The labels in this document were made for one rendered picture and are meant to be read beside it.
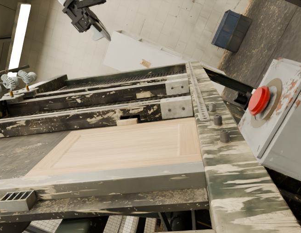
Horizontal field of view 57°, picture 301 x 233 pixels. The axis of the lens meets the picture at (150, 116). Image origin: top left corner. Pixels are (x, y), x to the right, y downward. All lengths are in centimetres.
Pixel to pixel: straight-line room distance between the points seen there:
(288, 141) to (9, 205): 60
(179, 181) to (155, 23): 552
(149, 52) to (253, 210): 429
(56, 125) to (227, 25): 414
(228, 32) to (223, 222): 467
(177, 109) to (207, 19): 499
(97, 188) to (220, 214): 31
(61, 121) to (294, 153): 102
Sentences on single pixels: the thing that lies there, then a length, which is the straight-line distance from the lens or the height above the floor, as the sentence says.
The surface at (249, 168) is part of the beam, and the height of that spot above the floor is 83.
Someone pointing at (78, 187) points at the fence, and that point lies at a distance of 68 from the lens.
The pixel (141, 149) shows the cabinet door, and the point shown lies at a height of 104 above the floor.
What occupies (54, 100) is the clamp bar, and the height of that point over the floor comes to 158.
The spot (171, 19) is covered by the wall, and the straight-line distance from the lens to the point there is 602.
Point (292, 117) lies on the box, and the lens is 33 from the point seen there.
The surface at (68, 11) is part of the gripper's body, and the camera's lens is 121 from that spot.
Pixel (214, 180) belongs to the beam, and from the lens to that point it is 56.
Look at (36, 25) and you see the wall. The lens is 680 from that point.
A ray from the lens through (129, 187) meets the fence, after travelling 65.
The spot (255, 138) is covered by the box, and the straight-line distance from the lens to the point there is 36.
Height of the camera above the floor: 107
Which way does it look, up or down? 1 degrees down
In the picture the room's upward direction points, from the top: 68 degrees counter-clockwise
